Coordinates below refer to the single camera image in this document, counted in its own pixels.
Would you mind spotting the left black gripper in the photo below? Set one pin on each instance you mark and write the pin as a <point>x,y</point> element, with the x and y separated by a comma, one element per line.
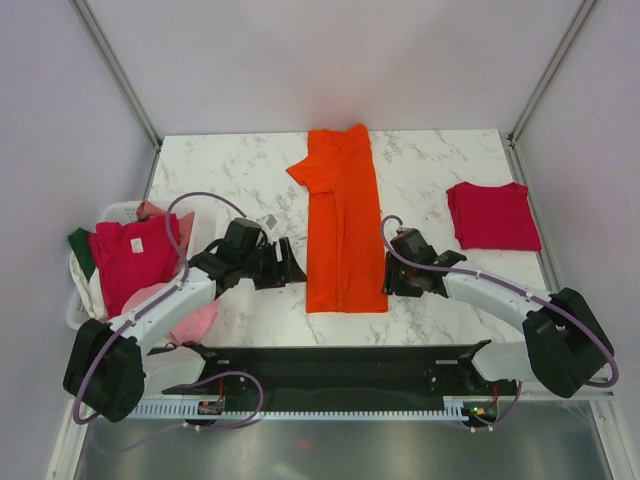
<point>276,278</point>

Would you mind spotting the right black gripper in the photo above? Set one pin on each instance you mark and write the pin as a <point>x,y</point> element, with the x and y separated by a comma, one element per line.
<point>391,282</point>

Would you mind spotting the orange t shirt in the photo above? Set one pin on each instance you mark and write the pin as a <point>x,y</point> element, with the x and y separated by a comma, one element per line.
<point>345,252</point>

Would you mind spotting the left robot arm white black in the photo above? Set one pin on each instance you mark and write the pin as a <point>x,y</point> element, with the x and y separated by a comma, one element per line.
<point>112,365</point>

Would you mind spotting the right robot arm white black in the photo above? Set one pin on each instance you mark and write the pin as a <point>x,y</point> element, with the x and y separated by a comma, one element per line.
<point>563,348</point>

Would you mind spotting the light pink t shirt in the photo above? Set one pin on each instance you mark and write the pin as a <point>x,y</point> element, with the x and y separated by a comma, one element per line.
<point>192,328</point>

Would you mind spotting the folded crimson t shirt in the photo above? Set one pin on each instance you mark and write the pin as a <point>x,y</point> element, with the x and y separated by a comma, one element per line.
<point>493,218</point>

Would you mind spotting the magenta t shirt in basket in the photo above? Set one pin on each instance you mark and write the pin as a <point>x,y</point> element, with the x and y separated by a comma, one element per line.
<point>133,256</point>

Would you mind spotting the dusty pink t shirt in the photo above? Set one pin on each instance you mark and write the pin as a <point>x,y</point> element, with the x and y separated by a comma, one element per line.
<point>146,210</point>

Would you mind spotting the white t shirt in basket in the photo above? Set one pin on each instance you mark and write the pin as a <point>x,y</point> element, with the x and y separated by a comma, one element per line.
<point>90,291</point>

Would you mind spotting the dark green t shirt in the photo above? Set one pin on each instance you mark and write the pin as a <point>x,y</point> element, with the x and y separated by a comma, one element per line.
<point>80,246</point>

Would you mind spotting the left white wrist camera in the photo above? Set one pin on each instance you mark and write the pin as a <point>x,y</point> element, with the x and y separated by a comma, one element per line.
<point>267,222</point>

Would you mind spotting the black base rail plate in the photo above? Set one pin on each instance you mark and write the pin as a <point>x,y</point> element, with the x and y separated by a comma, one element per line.
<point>341,377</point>

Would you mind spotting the right aluminium frame post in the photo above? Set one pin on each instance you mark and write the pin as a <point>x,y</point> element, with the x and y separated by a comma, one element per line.
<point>552,68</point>

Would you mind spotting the aluminium frame post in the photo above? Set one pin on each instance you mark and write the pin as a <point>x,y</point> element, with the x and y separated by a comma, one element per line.
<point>552,68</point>
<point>98,37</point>

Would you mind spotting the white slotted cable duct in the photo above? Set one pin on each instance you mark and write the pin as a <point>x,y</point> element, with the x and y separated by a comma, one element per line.
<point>195,409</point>

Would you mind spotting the left aluminium frame post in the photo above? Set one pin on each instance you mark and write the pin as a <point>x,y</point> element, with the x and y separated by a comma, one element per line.
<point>98,37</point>

